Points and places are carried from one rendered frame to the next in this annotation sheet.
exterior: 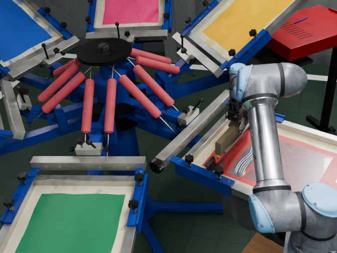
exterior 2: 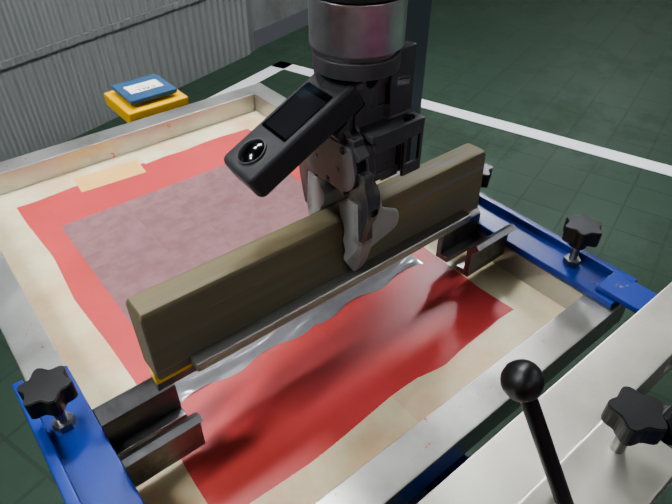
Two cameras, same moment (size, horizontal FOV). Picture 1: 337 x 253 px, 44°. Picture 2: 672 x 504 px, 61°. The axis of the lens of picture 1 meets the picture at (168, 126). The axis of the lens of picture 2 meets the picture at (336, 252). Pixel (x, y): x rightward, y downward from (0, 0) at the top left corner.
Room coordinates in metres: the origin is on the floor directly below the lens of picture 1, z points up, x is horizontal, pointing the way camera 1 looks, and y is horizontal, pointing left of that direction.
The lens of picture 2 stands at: (2.04, -0.25, 1.45)
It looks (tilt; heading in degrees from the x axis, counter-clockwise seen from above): 40 degrees down; 192
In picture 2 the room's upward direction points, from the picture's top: straight up
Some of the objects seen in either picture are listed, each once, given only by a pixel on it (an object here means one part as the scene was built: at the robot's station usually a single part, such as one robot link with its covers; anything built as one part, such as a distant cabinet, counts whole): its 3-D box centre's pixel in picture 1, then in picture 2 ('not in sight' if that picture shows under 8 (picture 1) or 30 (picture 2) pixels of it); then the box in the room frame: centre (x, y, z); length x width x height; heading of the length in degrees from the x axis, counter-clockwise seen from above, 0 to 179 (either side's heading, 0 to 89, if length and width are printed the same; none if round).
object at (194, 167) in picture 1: (204, 176); (513, 247); (1.42, -0.14, 0.98); 0.30 x 0.05 x 0.07; 51
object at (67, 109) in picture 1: (113, 99); not in sight; (2.15, 0.31, 0.99); 0.82 x 0.79 x 0.12; 51
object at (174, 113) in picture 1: (180, 118); not in sight; (1.84, -0.07, 1.02); 0.17 x 0.06 x 0.05; 51
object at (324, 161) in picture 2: (236, 107); (361, 115); (1.59, -0.33, 1.23); 0.09 x 0.08 x 0.12; 141
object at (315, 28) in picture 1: (305, 30); not in sight; (2.65, -1.01, 1.06); 0.61 x 0.46 x 0.12; 111
